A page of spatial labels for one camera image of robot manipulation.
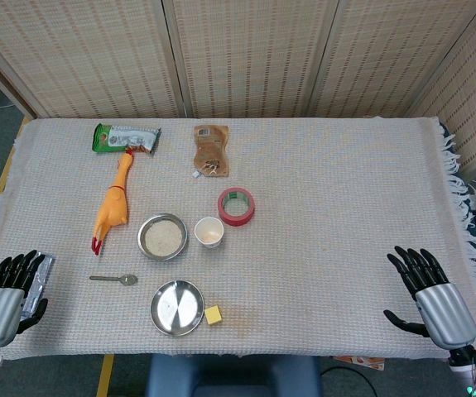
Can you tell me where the brown spout pouch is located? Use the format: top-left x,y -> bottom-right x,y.
190,125 -> 230,179

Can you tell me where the metal spoon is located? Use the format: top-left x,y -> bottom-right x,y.
89,273 -> 139,287

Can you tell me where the clear plastic water bottle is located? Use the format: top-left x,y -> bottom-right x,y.
20,252 -> 55,319

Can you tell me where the steel bowl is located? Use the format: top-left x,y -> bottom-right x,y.
137,213 -> 189,261

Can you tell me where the black floor cable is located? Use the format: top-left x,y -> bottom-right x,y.
320,366 -> 378,397

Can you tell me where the woven bamboo folding screen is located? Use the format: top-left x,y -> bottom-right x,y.
0,0 -> 476,177

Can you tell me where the shallow steel plate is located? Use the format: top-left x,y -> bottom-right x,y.
150,280 -> 205,337

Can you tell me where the white woven tablecloth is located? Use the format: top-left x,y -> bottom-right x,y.
0,117 -> 476,361

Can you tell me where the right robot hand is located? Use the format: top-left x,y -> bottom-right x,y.
382,245 -> 476,351

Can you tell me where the yellow rubber chicken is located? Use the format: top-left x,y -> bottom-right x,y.
91,149 -> 135,257

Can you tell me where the white paper cup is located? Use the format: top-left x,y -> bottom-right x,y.
194,216 -> 225,250

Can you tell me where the yellow cube block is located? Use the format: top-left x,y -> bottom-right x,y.
204,305 -> 223,325

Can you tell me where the red tape roll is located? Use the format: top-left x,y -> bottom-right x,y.
217,186 -> 256,227

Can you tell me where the green snack bag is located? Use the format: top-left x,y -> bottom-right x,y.
92,122 -> 162,155

